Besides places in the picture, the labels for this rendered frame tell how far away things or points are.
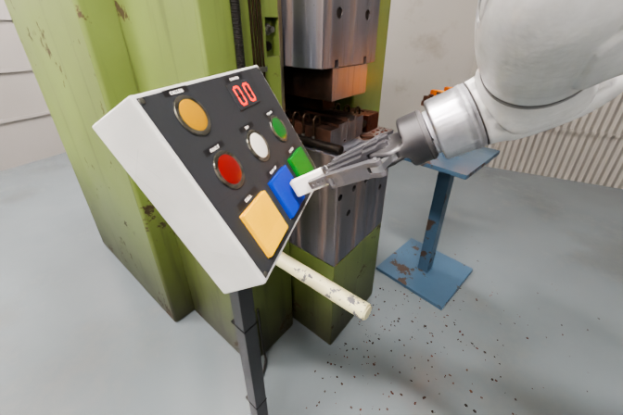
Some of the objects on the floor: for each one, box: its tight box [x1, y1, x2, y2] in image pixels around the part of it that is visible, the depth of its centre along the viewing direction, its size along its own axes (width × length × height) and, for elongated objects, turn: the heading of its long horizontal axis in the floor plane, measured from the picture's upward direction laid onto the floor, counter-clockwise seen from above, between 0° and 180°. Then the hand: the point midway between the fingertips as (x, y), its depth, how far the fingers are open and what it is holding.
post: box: [229, 287, 268, 415], centre depth 77 cm, size 4×4×108 cm
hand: (311, 182), depth 50 cm, fingers closed
